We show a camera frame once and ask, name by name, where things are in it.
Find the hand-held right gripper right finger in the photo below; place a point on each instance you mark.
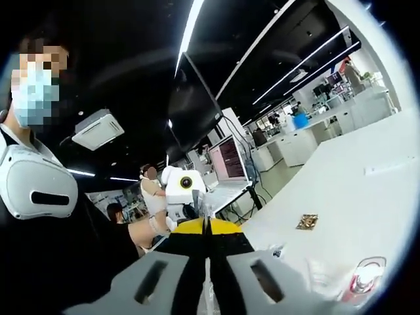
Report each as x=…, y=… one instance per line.
x=249, y=282

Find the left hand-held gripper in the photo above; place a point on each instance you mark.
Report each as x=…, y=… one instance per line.
x=180, y=197

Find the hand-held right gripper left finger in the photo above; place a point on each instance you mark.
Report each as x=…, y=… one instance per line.
x=157, y=282

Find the gold skincare sachet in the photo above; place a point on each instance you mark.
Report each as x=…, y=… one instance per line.
x=307, y=222

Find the red clear-capped skincare bottle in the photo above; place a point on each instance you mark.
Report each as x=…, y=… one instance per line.
x=364, y=279

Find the person's left hand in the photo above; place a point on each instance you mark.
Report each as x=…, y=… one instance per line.
x=167, y=174

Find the white wristwatch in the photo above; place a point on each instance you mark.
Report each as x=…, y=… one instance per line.
x=152, y=226

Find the white open laptop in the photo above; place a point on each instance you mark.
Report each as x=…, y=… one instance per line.
x=229, y=157

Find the person's black shirt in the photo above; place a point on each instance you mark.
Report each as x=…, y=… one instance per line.
x=65, y=256

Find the ceiling air conditioner unit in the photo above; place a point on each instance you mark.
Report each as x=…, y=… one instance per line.
x=98, y=131

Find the white chest-worn device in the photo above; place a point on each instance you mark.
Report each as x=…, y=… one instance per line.
x=39, y=183

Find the blue bin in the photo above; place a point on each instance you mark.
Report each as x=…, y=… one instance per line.
x=301, y=120

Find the white cabinet counter row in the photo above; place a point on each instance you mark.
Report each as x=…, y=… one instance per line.
x=328, y=131

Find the straight ceiling light strip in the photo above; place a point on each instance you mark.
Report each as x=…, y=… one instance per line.
x=188, y=33

